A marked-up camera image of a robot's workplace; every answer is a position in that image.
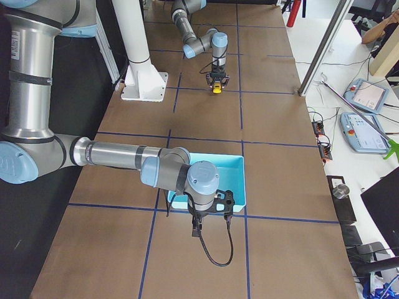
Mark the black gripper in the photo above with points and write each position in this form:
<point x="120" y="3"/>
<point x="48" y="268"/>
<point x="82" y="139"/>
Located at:
<point x="217" y="69"/>

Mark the yellow beetle toy car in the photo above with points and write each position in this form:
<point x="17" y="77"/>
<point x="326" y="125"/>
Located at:
<point x="217" y="87"/>

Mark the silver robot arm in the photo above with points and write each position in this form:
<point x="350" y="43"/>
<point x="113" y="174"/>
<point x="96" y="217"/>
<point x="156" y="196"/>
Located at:
<point x="55" y="103"/>
<point x="193" y="45"/>

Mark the turquoise plastic bin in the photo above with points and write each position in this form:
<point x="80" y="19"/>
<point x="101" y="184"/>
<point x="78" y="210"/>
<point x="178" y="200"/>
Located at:
<point x="231" y="176"/>

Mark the red cylinder bottle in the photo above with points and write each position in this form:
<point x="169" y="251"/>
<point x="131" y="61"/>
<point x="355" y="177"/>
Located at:
<point x="295" y="6"/>

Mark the orange connector block upper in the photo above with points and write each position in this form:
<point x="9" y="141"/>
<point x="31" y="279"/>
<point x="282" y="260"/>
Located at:
<point x="318" y="127"/>

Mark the orange connector block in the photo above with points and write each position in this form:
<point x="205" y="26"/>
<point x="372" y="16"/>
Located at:
<point x="318" y="127"/>
<point x="325" y="151"/>

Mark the orange connector block lower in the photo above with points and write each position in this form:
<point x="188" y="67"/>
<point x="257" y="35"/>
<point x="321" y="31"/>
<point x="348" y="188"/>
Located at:
<point x="325" y="151"/>

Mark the teach pendant upper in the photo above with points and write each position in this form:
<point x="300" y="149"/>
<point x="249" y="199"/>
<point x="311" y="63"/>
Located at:
<point x="366" y="95"/>

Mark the teach pendant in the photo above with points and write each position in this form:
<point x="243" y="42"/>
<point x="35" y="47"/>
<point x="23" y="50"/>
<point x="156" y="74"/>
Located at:
<point x="361" y="137"/>
<point x="366" y="95"/>

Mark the teach pendant lower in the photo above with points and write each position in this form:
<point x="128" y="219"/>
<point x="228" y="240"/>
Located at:
<point x="361" y="137"/>

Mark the silver metal cup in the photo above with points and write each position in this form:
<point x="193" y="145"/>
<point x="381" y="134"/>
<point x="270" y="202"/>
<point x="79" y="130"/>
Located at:
<point x="340" y="191"/>

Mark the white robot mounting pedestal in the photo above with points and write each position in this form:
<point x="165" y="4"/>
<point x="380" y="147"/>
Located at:
<point x="142" y="82"/>

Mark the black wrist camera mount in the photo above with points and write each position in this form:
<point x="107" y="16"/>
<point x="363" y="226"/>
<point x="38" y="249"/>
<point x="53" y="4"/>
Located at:
<point x="223" y="202"/>

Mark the aluminium frame post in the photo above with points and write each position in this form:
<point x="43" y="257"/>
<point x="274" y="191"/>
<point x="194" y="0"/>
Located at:
<point x="330" y="33"/>

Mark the grabber stick green handle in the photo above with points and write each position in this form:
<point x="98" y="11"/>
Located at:
<point x="393" y="144"/>

